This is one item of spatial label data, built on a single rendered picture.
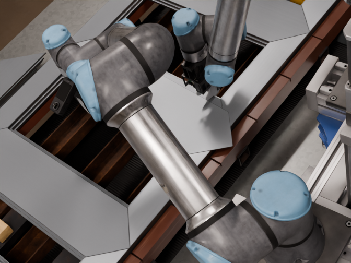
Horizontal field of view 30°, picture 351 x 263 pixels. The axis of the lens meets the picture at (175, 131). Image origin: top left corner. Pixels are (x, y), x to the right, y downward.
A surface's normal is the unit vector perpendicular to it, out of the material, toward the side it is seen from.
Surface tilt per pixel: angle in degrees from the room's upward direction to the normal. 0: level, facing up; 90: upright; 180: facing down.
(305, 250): 72
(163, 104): 0
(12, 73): 0
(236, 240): 32
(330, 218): 0
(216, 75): 90
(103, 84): 40
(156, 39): 45
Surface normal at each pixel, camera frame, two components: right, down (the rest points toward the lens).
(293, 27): -0.24, -0.57
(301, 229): 0.51, 0.62
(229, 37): -0.03, 0.83
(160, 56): 0.66, 0.04
